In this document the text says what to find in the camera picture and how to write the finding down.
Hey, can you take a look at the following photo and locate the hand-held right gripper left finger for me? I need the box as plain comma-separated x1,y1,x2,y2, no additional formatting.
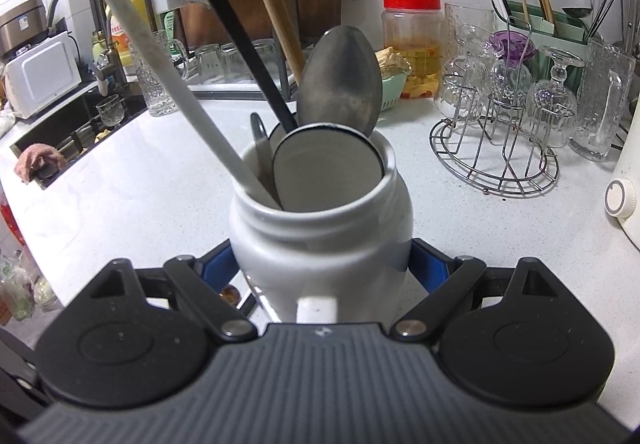
87,240,259,345

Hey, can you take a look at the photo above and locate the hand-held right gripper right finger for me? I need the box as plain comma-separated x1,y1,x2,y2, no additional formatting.
390,238,565,345

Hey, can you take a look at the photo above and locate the white ceramic utensil jar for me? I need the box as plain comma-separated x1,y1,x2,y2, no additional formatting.
227,126,415,325

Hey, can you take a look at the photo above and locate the white blue-rimmed ceramic spoon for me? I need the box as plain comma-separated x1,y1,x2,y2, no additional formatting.
271,123,387,213
267,123,301,147

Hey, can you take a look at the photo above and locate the large metal spoon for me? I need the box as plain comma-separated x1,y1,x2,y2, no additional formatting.
296,25,383,139

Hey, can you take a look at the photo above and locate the clear plastic bag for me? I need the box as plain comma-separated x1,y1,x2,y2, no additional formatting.
0,249,63,325

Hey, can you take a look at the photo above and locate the green plastic basket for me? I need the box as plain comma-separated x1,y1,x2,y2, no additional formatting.
375,48,412,112

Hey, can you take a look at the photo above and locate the upturned crystal glass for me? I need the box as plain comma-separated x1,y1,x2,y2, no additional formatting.
490,54,535,112
434,25,495,123

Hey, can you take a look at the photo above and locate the black sink drain rack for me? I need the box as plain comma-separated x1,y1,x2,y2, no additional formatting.
42,121,108,159

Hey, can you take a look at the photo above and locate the tall textured glass mug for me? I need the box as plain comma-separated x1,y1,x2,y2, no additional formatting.
567,37,637,163
130,30,188,118

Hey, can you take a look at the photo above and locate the upturned stemmed crystal goblet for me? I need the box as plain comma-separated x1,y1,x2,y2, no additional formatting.
525,45,587,149

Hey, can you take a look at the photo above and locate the black dish rack with glasses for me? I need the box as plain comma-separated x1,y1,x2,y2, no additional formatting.
136,0,351,100

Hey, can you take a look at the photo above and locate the small clear glass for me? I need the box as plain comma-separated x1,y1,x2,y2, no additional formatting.
252,38,281,79
220,41,251,82
194,44,223,84

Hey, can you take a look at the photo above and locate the white electric cooker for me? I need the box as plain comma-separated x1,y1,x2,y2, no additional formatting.
603,108,640,249

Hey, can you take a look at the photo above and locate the pink cloth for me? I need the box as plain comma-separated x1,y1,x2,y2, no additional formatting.
14,142,67,185

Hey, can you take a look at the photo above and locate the black kitchen sink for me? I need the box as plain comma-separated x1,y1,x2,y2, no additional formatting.
7,88,148,192

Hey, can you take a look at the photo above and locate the red lid plastic jar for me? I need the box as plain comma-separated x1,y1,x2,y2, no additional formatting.
382,0,446,100

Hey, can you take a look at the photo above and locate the white faucet spray head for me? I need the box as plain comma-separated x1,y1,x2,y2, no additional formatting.
92,60,110,95

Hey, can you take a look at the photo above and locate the green dish soap bottle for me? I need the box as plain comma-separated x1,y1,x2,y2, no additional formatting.
159,8,176,42

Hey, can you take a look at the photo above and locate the yellow detergent jug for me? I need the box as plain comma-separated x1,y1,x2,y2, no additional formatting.
107,0,146,72

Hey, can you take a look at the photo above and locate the pale green bottle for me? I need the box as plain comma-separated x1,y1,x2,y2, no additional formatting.
90,30,115,65

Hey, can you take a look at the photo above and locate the wide textured glass pitcher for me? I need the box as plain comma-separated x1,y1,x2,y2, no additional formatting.
442,2,498,69

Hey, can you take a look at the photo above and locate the white microwave oven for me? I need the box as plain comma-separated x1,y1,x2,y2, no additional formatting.
4,30,82,121

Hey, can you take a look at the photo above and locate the green cutlery drainer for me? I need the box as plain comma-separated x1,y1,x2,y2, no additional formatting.
504,0,591,74

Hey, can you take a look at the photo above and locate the silver rice cooker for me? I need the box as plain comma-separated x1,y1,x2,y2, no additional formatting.
0,0,49,58

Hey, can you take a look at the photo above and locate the wire glass holder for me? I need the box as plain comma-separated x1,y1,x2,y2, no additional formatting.
429,16,561,197

